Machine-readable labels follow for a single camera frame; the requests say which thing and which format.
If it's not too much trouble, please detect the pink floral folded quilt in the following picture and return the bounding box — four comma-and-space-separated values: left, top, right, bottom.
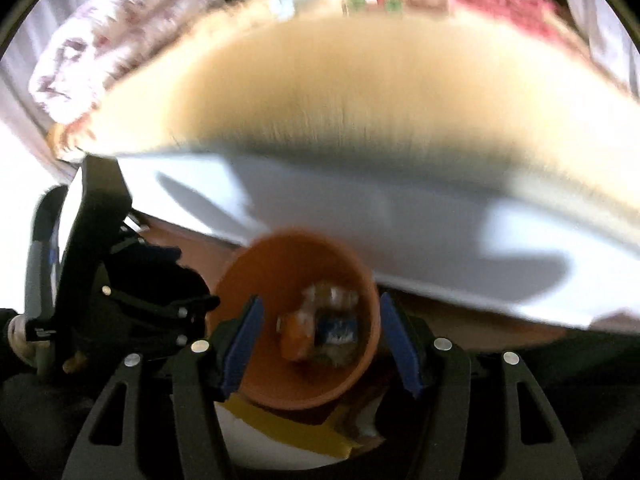
27, 0, 226, 127

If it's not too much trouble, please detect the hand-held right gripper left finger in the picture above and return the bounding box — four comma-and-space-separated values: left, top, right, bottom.
62, 295, 265, 480

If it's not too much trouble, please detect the yellow floral plush blanket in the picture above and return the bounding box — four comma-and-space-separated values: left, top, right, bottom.
50, 0, 640, 228

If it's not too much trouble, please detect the white bed sheet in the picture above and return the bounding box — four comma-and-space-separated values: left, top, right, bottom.
115, 152, 640, 335

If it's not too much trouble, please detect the wooden bed post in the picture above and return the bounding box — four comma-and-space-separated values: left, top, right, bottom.
7, 314, 40, 362

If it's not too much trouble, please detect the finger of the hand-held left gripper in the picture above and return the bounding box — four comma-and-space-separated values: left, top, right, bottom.
101, 282, 222, 361

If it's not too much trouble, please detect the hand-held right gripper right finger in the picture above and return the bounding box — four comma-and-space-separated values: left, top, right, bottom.
379, 292, 583, 480

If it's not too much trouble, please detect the orange plastic bin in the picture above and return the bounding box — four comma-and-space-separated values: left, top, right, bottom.
207, 230, 382, 412

